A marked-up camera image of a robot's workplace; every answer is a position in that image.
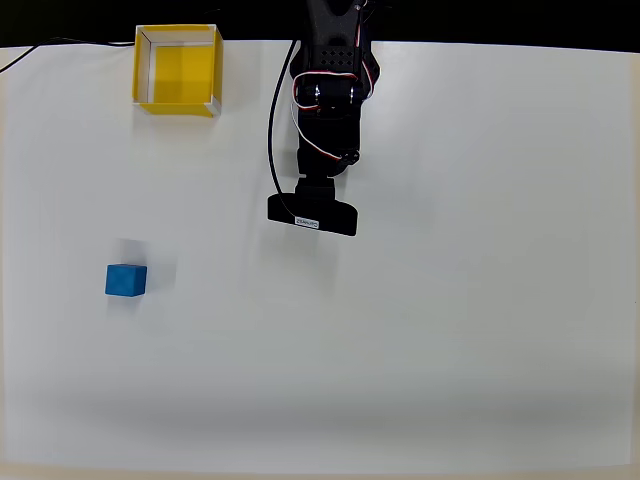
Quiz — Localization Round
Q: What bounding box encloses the blue cube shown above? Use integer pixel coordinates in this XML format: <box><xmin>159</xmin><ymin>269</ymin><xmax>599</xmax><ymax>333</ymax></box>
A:
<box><xmin>104</xmin><ymin>263</ymin><xmax>149</xmax><ymax>298</ymax></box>

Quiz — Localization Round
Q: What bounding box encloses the yellow cardboard box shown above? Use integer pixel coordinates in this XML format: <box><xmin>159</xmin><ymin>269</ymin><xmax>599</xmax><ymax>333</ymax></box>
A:
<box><xmin>132</xmin><ymin>23</ymin><xmax>224</xmax><ymax>120</ymax></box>

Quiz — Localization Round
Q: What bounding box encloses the red white servo wire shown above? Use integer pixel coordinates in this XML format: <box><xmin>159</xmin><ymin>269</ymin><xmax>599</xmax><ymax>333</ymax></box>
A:
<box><xmin>352</xmin><ymin>0</ymin><xmax>382</xmax><ymax>97</ymax></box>
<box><xmin>290</xmin><ymin>72</ymin><xmax>362</xmax><ymax>164</ymax></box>

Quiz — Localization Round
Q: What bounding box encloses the thick black camera cable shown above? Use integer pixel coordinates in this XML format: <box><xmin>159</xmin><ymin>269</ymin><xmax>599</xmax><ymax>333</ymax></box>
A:
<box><xmin>267</xmin><ymin>39</ymin><xmax>302</xmax><ymax>224</ymax></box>

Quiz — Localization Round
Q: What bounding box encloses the black bar-shaped camera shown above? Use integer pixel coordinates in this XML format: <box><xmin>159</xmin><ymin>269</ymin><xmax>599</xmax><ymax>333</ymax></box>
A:
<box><xmin>266</xmin><ymin>177</ymin><xmax>360</xmax><ymax>238</ymax></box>

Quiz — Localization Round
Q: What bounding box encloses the thin black cable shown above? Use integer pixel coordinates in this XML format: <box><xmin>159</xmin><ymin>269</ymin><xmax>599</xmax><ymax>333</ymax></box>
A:
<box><xmin>0</xmin><ymin>36</ymin><xmax>136</xmax><ymax>74</ymax></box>

